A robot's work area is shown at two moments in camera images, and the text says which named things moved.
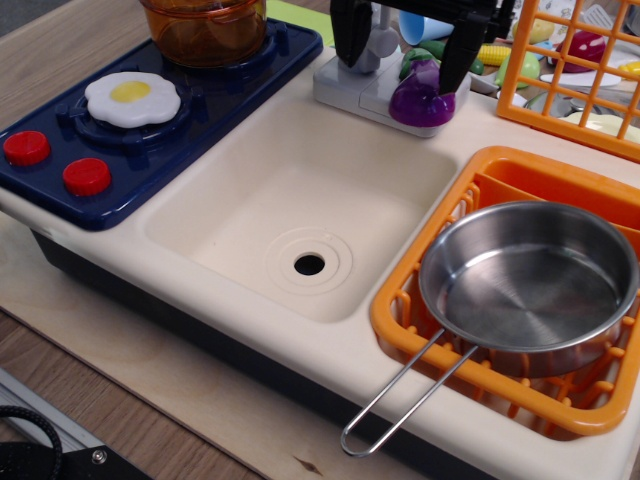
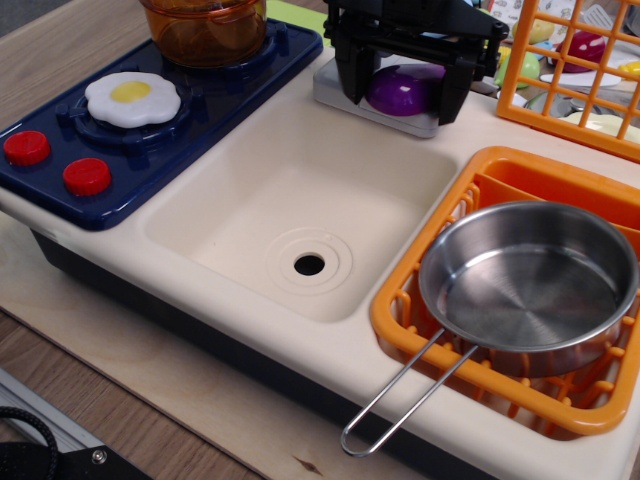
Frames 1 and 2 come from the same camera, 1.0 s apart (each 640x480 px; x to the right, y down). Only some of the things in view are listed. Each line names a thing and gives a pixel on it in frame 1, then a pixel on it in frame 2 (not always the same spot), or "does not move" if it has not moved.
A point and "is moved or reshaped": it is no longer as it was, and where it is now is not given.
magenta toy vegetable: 586,45 does not move
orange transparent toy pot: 206,33 does not move
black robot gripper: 352,21 to 454,31
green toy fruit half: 530,68 does not move
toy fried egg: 132,99 does not move
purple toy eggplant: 416,99 is moved or reshaped
